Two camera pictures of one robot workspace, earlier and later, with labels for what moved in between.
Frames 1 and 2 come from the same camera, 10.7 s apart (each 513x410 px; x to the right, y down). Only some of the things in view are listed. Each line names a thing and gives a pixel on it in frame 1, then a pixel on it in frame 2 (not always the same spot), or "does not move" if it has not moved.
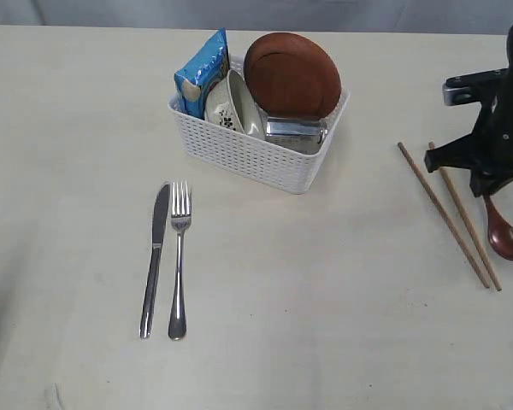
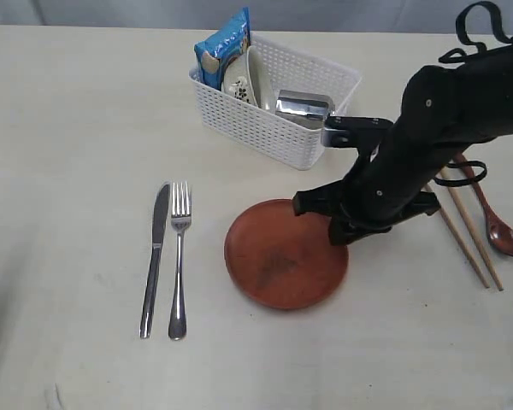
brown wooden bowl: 288,76 to 281,260
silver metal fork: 180,217 does not move
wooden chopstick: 404,153 to 453,225
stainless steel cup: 303,134 to 309,108
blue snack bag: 191,82 to 217,49
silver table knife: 158,232 does not move
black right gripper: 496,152 to 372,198
